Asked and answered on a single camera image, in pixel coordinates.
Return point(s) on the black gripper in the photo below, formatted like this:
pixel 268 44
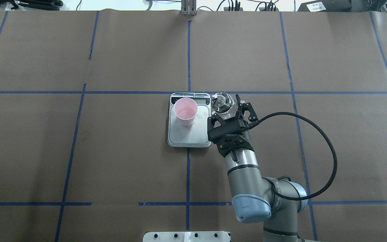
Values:
pixel 249 115

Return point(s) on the clear glass sauce bottle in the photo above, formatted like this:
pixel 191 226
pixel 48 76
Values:
pixel 223 105

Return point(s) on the pink plastic cup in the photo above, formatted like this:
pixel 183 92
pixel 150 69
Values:
pixel 186 110

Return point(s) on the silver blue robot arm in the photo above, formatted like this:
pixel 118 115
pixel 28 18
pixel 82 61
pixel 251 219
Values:
pixel 255 199

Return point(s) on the grey digital kitchen scale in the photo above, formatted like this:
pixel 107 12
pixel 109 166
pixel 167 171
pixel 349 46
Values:
pixel 195 135

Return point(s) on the black box with label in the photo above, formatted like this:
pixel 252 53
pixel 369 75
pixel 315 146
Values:
pixel 326 6

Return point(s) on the black tripod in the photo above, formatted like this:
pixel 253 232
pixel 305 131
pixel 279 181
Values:
pixel 35 4

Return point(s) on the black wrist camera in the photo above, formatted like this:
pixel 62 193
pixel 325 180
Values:
pixel 232 127

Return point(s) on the aluminium frame post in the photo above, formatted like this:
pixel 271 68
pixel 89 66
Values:
pixel 189 7

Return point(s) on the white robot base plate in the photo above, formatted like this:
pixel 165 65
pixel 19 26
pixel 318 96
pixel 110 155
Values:
pixel 187 236

